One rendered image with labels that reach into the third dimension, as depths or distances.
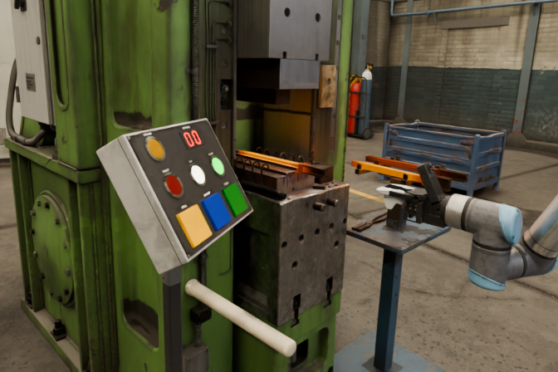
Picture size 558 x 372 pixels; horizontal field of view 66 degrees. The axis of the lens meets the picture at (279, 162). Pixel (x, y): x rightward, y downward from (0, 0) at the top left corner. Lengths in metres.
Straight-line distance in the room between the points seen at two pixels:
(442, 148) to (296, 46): 3.85
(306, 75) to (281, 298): 0.76
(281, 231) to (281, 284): 0.19
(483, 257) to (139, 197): 0.83
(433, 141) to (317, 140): 3.48
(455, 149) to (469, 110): 4.72
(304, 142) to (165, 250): 1.02
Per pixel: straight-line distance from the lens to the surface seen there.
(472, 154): 4.99
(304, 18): 1.46
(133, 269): 1.80
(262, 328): 1.25
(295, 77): 1.43
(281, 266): 1.46
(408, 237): 1.79
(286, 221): 1.41
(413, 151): 5.30
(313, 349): 1.91
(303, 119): 1.78
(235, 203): 1.07
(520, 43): 9.33
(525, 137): 9.24
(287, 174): 1.45
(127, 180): 0.89
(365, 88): 8.71
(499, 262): 1.20
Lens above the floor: 1.33
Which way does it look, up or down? 12 degrees down
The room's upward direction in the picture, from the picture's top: 2 degrees clockwise
